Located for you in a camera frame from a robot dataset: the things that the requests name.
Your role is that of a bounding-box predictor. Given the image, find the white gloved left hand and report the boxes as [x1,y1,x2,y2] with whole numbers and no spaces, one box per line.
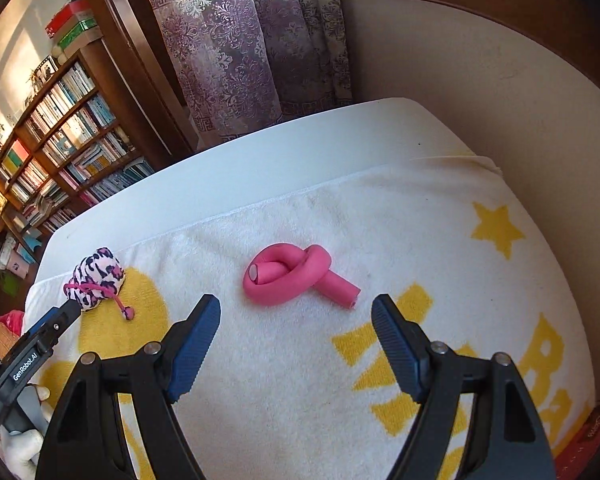
[0,383,56,480]

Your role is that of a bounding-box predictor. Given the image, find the red storage box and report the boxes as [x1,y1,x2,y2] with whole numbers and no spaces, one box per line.
[555,406,600,480]

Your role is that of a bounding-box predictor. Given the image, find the white yellow towel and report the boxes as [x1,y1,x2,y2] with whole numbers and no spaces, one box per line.
[38,156,595,479]

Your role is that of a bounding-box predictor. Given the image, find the wooden bookshelf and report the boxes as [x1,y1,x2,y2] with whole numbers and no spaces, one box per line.
[0,39,171,261]

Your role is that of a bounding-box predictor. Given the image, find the stacked boxes on shelf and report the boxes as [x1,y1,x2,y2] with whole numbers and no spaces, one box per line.
[45,0,102,64]

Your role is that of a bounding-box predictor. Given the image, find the purple patterned curtain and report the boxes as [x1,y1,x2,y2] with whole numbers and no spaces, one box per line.
[149,0,352,148]

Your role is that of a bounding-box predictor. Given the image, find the pink leopard plush hair tie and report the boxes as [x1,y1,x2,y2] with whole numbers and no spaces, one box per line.
[61,245,136,322]

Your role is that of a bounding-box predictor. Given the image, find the wooden door frame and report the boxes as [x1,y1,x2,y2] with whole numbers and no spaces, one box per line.
[86,0,198,162]

